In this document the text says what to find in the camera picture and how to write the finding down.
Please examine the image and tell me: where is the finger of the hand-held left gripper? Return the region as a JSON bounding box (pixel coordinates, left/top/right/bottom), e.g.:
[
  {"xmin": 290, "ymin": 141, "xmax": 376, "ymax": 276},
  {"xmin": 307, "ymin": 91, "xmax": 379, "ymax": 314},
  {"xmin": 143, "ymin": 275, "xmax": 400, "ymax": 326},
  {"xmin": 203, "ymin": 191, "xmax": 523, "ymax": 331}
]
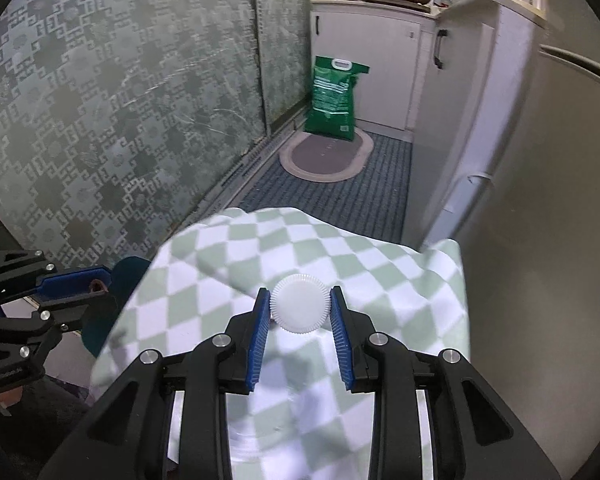
[
  {"xmin": 0, "ymin": 291, "xmax": 118, "ymax": 361},
  {"xmin": 0, "ymin": 249, "xmax": 113, "ymax": 306}
]

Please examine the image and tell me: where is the white kitchen cabinet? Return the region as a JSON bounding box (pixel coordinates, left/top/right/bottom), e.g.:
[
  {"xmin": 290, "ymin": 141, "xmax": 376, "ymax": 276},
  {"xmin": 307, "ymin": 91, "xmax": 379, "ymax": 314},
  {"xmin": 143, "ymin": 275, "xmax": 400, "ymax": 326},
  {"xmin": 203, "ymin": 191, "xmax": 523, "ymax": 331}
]
[{"xmin": 310, "ymin": 0, "xmax": 438, "ymax": 131}]

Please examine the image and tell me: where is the green rice bag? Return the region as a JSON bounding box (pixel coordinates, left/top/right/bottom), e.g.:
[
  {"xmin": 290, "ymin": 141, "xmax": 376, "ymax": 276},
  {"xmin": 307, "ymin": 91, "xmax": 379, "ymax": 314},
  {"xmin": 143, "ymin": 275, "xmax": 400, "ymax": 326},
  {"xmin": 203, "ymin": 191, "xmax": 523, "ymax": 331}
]
[{"xmin": 305, "ymin": 55, "xmax": 370, "ymax": 142}]

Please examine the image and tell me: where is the oval brown floor mat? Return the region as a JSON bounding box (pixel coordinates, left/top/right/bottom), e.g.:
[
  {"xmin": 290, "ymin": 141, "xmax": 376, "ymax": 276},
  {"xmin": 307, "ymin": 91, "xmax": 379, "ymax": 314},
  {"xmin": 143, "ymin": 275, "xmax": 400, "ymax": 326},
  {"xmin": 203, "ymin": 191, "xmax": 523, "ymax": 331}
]
[{"xmin": 278, "ymin": 127, "xmax": 375, "ymax": 184}]

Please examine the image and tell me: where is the white ridged lid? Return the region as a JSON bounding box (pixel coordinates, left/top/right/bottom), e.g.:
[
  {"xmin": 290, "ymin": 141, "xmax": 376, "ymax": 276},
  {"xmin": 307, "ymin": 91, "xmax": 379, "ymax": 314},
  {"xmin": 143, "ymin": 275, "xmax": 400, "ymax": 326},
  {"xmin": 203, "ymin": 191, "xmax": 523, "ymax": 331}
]
[{"xmin": 271, "ymin": 272, "xmax": 328, "ymax": 335}]

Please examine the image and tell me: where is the white tall cabinet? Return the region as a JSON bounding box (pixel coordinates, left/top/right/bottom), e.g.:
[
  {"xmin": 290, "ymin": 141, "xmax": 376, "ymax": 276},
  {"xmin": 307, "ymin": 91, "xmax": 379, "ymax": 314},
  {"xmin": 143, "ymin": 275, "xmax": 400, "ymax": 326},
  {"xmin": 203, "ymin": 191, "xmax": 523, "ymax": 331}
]
[{"xmin": 415, "ymin": 0, "xmax": 548, "ymax": 253}]

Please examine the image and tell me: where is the beige refrigerator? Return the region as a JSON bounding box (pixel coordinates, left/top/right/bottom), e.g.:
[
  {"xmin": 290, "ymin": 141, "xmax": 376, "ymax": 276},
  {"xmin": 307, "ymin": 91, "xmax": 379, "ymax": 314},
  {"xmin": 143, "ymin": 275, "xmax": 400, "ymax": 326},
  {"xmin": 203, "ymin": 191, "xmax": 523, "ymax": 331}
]
[{"xmin": 420, "ymin": 40, "xmax": 600, "ymax": 480}]

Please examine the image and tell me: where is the grey striped floor mat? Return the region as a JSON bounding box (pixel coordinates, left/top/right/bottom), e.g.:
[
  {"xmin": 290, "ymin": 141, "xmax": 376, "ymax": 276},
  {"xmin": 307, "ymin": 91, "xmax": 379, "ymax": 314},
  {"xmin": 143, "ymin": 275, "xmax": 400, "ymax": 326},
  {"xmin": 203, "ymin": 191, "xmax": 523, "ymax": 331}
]
[{"xmin": 240, "ymin": 130, "xmax": 413, "ymax": 243}]

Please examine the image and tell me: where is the green white checkered tablecloth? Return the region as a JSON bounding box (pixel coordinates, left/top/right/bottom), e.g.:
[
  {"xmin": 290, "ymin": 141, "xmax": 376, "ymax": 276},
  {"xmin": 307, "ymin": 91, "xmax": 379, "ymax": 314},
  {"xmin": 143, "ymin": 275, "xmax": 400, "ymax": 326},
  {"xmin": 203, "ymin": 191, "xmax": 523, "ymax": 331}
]
[{"xmin": 90, "ymin": 206, "xmax": 473, "ymax": 480}]

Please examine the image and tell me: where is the patterned glass sliding door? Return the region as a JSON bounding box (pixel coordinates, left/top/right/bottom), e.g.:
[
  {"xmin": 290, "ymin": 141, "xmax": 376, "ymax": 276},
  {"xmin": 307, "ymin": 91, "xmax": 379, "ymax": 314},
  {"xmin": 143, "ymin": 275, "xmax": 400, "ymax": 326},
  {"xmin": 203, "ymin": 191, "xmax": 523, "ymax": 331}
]
[
  {"xmin": 254, "ymin": 0, "xmax": 326, "ymax": 131},
  {"xmin": 0, "ymin": 0, "xmax": 270, "ymax": 281}
]

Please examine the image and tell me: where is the dark cloth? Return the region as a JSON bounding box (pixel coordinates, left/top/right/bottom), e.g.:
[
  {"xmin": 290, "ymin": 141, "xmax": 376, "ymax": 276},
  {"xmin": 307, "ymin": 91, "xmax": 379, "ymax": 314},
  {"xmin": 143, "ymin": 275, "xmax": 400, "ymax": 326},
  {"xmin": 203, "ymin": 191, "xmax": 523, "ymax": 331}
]
[{"xmin": 0, "ymin": 375, "xmax": 96, "ymax": 480}]

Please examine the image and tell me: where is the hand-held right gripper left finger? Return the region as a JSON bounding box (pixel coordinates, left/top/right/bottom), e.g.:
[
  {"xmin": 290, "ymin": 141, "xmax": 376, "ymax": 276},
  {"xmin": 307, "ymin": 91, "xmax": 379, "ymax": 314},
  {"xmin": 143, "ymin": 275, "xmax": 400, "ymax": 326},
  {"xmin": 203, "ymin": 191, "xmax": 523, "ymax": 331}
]
[{"xmin": 40, "ymin": 287, "xmax": 273, "ymax": 480}]

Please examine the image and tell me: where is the black induction cooker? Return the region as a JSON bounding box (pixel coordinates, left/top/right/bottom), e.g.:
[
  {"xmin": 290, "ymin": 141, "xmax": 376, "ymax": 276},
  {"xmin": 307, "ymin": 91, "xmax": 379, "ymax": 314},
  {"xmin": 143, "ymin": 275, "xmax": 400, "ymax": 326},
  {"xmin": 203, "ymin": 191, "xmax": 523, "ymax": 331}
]
[{"xmin": 360, "ymin": 0, "xmax": 431, "ymax": 12}]

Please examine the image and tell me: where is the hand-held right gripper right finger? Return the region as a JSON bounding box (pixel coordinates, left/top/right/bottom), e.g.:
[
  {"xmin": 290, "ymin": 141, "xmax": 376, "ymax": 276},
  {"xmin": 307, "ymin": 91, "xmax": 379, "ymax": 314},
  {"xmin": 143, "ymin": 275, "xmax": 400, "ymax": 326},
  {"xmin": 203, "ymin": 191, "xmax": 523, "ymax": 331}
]
[{"xmin": 330, "ymin": 286, "xmax": 566, "ymax": 480}]

